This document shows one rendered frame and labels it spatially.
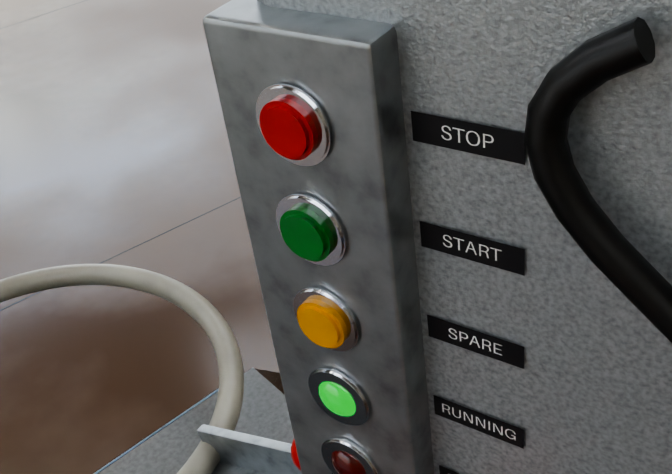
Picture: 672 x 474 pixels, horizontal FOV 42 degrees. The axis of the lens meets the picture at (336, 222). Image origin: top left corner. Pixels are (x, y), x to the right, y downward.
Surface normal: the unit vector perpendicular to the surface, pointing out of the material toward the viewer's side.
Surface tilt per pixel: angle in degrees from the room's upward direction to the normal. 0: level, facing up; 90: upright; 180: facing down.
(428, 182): 90
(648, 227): 90
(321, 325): 90
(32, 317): 0
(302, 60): 90
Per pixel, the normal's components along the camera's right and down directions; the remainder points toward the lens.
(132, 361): -0.12, -0.81
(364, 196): -0.55, 0.53
